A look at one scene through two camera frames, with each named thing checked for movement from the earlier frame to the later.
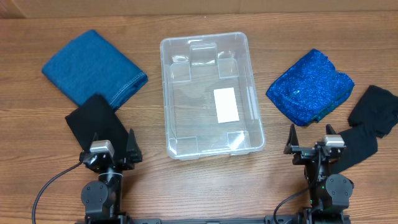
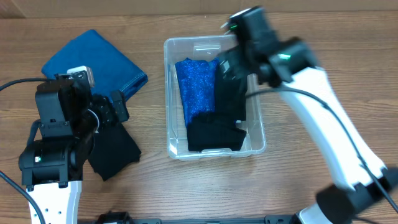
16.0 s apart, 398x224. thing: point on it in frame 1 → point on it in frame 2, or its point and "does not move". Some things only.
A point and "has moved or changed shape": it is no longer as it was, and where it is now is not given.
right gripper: x=303 y=153 → x=236 y=61
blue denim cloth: x=87 y=65 does not move
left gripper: x=125 y=158 → x=104 y=109
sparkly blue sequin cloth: x=310 y=89 has moved or changed shape
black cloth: x=375 y=112 → x=219 y=130
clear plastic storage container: x=211 y=104 does not move
